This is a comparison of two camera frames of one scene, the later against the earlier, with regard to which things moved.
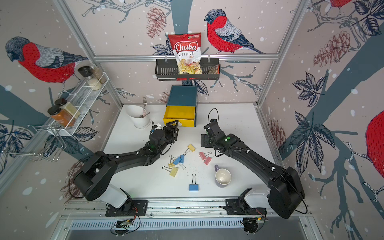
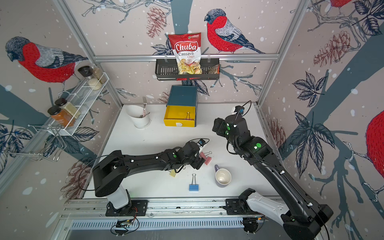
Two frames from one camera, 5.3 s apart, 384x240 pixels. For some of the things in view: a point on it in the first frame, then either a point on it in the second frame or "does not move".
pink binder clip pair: x=208 y=160 does not move
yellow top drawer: x=185 y=115 does not move
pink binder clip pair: x=203 y=155 does not move
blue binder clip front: x=194 y=187 does not move
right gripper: x=204 y=138 to x=223 y=124
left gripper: x=172 y=131 to x=199 y=163
